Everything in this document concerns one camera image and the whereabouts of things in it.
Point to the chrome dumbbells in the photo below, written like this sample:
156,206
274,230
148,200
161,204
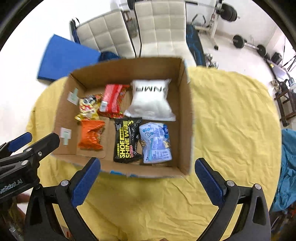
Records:
209,61

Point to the barbell on rack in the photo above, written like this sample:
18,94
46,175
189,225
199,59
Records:
227,11

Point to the white pillow pouch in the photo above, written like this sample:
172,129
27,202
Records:
149,101

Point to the red snack packet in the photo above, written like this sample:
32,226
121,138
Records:
110,105

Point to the yellow panda snack packet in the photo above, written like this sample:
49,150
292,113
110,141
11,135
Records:
88,107

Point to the black low bench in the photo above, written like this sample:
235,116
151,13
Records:
279,73

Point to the black blue weight bench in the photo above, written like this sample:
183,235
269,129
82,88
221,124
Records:
195,46

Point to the left white quilted chair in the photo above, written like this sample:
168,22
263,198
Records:
107,32

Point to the cardboard box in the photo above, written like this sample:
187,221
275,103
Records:
93,80

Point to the floor barbell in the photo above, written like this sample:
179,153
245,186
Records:
239,42

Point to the right white quilted chair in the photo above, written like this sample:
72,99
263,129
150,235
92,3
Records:
162,29

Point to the dark wooden chair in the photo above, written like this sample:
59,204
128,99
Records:
285,99

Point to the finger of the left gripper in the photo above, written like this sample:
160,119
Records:
35,152
16,144

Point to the yellow tablecloth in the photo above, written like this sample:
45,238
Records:
226,118

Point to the orange snack packet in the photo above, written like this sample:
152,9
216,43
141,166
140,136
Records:
91,132

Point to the blue bean bag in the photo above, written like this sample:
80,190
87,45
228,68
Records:
285,193

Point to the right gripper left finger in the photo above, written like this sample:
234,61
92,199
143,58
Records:
41,221

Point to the white quilted chair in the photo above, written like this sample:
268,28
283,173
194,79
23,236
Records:
162,29
107,32

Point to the blue foam mat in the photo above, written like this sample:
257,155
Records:
63,56

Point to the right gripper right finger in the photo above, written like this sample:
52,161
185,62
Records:
253,222

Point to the light blue tissue packet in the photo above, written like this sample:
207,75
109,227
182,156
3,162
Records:
156,145

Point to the black shoe shine wipes packet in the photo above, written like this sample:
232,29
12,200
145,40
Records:
126,139

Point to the dark blue cloth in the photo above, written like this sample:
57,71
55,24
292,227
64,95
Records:
107,56

